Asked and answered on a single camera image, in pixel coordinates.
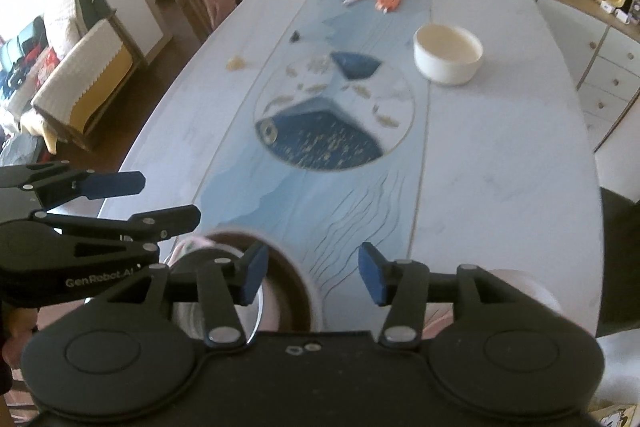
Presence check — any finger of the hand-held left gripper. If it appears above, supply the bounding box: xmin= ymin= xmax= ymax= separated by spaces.
xmin=0 ymin=161 xmax=147 ymax=208
xmin=30 ymin=205 xmax=202 ymax=266

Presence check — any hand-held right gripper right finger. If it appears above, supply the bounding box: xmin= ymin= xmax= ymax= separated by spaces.
xmin=359 ymin=243 xmax=521 ymax=350

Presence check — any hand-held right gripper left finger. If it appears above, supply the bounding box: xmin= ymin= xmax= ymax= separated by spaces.
xmin=107 ymin=241 xmax=269 ymax=350

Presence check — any pink pot with steel interior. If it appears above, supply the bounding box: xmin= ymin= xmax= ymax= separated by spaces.
xmin=167 ymin=229 xmax=326 ymax=343

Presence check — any sofa with white cover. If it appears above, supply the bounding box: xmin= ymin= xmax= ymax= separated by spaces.
xmin=0 ymin=0 xmax=146 ymax=154

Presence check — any cream bowl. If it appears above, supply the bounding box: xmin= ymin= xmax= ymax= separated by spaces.
xmin=413 ymin=23 xmax=485 ymax=86

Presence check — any yellow patterned box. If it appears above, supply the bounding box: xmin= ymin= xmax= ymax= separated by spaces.
xmin=587 ymin=399 xmax=634 ymax=427

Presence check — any white drawer cabinet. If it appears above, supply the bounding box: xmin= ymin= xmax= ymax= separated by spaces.
xmin=535 ymin=0 xmax=640 ymax=154

